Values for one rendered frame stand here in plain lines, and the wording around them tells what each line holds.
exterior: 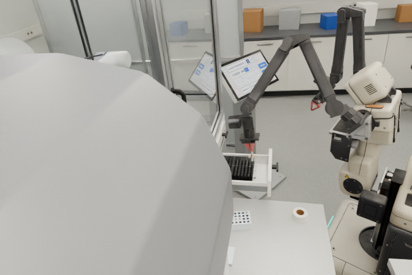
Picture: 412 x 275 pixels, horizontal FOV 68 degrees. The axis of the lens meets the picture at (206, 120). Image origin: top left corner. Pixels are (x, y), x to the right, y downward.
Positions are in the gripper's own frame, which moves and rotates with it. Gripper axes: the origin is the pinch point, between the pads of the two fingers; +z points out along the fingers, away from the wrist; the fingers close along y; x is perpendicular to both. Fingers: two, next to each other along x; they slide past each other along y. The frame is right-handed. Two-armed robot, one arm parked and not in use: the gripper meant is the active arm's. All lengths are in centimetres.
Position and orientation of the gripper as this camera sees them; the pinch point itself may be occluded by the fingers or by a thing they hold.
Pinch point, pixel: (251, 150)
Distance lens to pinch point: 168.3
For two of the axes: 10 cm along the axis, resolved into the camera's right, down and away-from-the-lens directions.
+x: 2.6, -4.6, 8.5
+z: 1.8, 8.8, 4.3
